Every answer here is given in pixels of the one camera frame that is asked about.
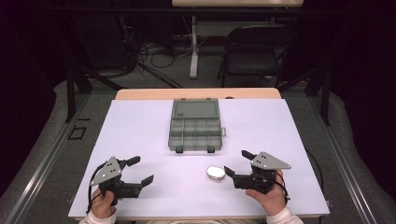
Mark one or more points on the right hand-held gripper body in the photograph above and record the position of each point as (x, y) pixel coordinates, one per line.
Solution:
(267, 161)

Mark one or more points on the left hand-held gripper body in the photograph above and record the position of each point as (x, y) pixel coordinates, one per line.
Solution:
(107, 172)

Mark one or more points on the small silver oval tin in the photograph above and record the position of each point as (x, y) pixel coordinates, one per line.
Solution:
(215, 172)

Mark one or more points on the grey plastic compartment box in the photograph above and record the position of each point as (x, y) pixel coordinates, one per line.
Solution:
(195, 130)

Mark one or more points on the person's left hand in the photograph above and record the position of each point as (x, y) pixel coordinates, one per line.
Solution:
(102, 205)

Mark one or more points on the person's right hand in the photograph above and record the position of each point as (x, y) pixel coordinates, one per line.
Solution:
(272, 199)

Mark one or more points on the white table mat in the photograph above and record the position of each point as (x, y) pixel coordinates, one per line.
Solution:
(149, 130)

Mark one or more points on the black square floor hatch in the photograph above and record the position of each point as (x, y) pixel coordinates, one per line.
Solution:
(77, 132)

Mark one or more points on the wooden table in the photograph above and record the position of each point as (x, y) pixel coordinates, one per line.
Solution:
(199, 93)

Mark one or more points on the black metal stand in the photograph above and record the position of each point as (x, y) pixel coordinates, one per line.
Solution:
(325, 99)
(71, 93)

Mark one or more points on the black folding chair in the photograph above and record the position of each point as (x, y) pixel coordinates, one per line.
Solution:
(252, 62)

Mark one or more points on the white-legged table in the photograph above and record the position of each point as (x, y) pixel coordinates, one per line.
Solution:
(236, 2)

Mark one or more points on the aluminium floor rail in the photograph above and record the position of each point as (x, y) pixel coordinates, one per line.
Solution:
(46, 161)
(342, 161)

